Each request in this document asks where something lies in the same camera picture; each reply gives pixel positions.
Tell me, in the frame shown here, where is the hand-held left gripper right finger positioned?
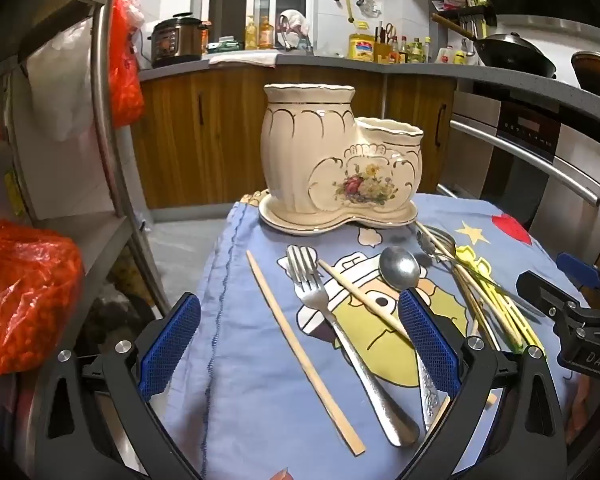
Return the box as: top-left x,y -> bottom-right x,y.
397,287 -> 568,480

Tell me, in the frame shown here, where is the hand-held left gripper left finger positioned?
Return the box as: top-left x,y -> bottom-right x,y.
34,292 -> 203,480

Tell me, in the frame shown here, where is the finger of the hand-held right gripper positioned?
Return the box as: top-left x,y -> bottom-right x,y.
516,270 -> 583,318
555,252 -> 600,291

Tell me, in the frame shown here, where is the yellow green plastic utensil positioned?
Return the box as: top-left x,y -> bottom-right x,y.
467,260 -> 533,348
454,245 -> 545,356

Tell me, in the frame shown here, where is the silver fork with patterned handle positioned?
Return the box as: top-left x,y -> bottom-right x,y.
286,246 -> 421,448

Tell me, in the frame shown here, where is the cream floral ceramic utensil holder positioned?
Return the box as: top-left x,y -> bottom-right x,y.
260,83 -> 425,216

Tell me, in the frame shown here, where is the dark round pot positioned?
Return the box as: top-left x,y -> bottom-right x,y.
87,285 -> 148,348

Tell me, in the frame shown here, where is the blue cartoon printed cloth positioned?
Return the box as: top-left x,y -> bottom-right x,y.
165,192 -> 596,480

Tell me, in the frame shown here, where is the stainless steel oven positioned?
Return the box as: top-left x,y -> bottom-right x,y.
437,91 -> 600,281

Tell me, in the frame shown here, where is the large red plastic bag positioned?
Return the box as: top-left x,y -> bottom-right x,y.
0,220 -> 83,386

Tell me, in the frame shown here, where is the cream ceramic saucer tray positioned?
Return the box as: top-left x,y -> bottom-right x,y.
258,190 -> 421,237

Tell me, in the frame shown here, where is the dark brown wok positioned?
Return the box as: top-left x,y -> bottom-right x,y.
571,50 -> 600,103

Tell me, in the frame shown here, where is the wooden kitchen cabinet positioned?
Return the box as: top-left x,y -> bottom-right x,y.
130,62 -> 456,211

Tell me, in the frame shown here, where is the steel storage rack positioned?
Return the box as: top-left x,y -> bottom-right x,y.
0,0 -> 173,313

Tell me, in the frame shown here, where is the grey kitchen countertop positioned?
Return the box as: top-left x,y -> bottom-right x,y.
137,52 -> 600,131

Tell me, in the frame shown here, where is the row of sauce bottles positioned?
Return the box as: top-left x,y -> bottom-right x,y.
390,35 -> 468,66

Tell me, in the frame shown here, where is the hanging red plastic bag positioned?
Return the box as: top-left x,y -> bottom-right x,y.
109,0 -> 146,128

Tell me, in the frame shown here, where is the white plastic bag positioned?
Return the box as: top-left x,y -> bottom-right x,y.
22,17 -> 98,143

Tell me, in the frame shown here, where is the knife block with scissors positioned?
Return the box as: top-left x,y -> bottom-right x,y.
374,22 -> 398,63

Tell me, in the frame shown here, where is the white towel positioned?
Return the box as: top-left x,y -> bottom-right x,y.
209,50 -> 281,67

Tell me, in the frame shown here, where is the yellow oil jug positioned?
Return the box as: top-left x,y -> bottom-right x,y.
348,32 -> 376,61

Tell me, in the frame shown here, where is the green flat box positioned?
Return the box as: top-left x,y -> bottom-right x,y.
206,37 -> 244,54

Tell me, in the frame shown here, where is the orange cooking oil bottle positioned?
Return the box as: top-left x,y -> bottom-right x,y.
258,16 -> 275,50

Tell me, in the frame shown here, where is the kitchen faucet with cloth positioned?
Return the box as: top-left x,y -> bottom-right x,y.
279,9 -> 313,53

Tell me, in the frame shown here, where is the black wok with wooden handle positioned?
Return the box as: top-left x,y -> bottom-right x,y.
432,12 -> 558,78

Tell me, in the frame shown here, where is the black wall spice rack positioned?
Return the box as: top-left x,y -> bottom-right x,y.
432,0 -> 496,28

